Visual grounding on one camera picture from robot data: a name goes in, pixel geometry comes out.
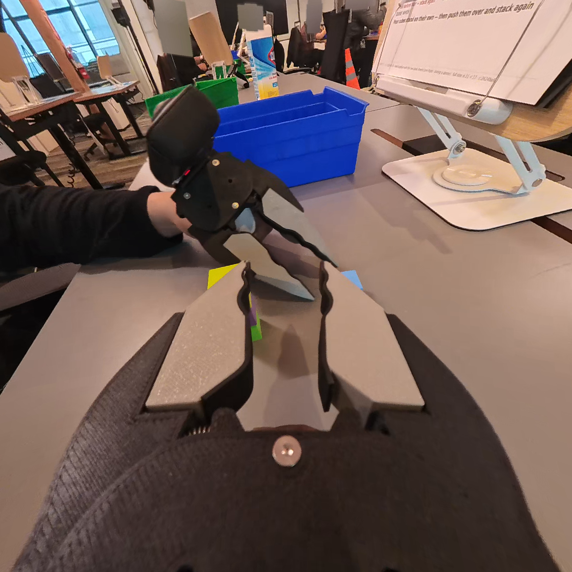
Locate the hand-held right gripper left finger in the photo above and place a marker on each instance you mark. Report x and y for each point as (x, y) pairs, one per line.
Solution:
(201, 357)

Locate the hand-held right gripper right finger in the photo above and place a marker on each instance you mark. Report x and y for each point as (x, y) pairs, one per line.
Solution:
(366, 357)

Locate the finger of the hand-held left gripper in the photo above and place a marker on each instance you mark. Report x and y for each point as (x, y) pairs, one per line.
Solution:
(263, 263)
(286, 210)

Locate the yellow foam cube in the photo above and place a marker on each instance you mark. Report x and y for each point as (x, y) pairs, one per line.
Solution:
(219, 277)

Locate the purple foam cube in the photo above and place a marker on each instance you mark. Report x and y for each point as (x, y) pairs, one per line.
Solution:
(253, 313)

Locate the blue foam cube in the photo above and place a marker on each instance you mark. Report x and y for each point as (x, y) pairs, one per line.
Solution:
(353, 279)

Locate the person's left forearm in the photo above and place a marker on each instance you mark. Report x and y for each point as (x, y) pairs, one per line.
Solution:
(67, 223)

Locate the person's left hand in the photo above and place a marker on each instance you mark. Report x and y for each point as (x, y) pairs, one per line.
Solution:
(163, 214)

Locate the blue plastic bin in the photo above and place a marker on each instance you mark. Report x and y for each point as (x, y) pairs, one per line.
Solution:
(290, 143)

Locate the green plastic bin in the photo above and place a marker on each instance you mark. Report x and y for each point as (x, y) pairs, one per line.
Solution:
(223, 94)

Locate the black office chair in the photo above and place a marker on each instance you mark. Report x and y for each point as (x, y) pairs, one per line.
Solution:
(176, 71)

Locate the disinfectant wipes canister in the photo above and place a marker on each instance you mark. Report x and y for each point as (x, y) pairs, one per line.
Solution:
(263, 62)

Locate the wooden desk black legs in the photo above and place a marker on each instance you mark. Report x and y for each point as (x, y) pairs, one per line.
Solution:
(111, 88)
(40, 103)

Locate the orange traffic cone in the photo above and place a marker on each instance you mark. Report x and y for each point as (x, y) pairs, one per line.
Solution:
(351, 71)

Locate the tan wooden board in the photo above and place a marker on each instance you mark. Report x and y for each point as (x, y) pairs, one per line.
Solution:
(210, 38)

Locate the person's black clothing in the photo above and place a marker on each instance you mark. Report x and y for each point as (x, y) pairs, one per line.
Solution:
(27, 313)

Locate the white document stand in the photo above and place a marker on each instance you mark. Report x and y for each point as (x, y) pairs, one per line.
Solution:
(473, 201)

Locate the clear acrylic holder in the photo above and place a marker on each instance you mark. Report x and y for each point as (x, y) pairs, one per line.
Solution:
(24, 91)

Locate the large window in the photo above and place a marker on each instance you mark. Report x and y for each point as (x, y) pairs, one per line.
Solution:
(80, 22)

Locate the printed instruction sheet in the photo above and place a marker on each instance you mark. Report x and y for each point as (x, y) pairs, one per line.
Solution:
(447, 40)

